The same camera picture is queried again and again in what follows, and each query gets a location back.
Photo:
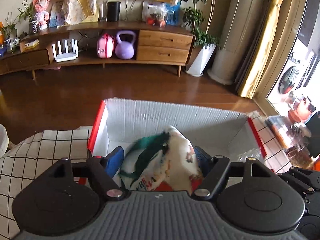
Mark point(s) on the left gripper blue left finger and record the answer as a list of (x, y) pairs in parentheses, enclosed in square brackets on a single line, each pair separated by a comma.
[(102, 171)]

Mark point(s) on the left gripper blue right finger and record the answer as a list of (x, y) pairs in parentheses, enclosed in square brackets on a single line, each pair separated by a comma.
[(214, 170)]

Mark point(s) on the white printed cloth bag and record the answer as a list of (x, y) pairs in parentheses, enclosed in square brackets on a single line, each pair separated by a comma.
[(163, 162)]

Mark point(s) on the red cardboard box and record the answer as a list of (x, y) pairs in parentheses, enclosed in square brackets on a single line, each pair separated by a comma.
[(231, 134)]

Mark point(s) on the clear plastic organizer box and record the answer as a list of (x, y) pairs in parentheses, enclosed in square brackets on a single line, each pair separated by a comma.
[(289, 134)]

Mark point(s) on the white black grid tablecloth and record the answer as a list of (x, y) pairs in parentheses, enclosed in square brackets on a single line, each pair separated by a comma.
[(30, 158)]

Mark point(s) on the white washing machine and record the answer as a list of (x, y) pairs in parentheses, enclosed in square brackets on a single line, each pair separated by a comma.
[(291, 76)]

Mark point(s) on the purple kettlebell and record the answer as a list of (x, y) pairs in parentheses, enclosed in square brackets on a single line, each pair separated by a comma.
[(125, 50)]

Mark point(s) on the white wifi router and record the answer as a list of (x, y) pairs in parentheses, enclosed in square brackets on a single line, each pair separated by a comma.
[(61, 55)]

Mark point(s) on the pink toy suitcase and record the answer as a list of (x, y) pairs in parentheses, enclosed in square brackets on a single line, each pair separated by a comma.
[(105, 46)]

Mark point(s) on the wooden tv cabinet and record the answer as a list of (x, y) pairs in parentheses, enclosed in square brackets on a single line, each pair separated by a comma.
[(168, 45)]

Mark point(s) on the small cardboard box on cabinet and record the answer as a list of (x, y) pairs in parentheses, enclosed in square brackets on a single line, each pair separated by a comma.
[(24, 45)]

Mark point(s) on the clear bag with fruit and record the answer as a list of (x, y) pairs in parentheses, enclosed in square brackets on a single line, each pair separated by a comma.
[(154, 13)]

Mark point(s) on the black cylindrical speaker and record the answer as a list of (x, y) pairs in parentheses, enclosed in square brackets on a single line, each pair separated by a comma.
[(113, 11)]

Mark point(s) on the pink plush doll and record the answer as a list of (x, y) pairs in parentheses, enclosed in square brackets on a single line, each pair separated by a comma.
[(42, 15)]

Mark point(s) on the tall green potted plant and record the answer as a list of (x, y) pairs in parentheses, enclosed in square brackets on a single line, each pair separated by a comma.
[(193, 18)]

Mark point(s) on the white floor air conditioner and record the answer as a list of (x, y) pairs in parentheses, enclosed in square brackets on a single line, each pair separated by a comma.
[(241, 22)]

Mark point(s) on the yellow curtain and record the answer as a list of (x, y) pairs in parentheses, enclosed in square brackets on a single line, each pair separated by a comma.
[(253, 64)]

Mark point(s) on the small potted plant striped pot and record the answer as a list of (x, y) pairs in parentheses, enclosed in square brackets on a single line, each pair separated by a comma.
[(27, 13)]

